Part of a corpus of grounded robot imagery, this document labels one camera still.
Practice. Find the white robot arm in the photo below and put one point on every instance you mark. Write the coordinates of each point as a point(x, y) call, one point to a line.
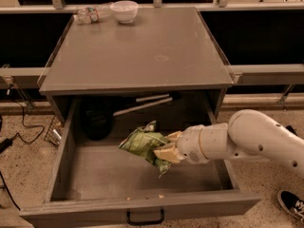
point(248, 135)

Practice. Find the clear plastic water bottle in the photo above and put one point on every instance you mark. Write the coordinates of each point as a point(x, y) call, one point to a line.
point(92, 14)

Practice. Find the wire mesh basket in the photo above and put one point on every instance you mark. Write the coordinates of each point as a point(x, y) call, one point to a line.
point(54, 132)

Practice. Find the white bowl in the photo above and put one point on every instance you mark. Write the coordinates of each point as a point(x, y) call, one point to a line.
point(124, 11)

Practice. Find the black drawer handle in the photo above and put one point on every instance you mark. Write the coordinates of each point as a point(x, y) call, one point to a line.
point(145, 218)

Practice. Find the black pan with grey handle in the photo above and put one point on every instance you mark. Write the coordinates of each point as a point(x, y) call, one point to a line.
point(97, 113)

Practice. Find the green jalapeno chip bag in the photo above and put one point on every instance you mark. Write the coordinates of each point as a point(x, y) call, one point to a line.
point(143, 141)

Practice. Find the grey drawer cabinet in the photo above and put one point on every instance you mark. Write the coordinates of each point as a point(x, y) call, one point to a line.
point(163, 49)

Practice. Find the open grey top drawer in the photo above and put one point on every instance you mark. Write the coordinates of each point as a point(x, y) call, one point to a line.
point(96, 183)

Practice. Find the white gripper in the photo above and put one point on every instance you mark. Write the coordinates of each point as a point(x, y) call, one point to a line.
point(189, 144)

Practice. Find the black power adapter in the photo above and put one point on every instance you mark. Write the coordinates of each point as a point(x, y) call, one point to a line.
point(5, 144)

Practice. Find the black and white sneaker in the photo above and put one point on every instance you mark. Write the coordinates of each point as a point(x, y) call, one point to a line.
point(291, 204)

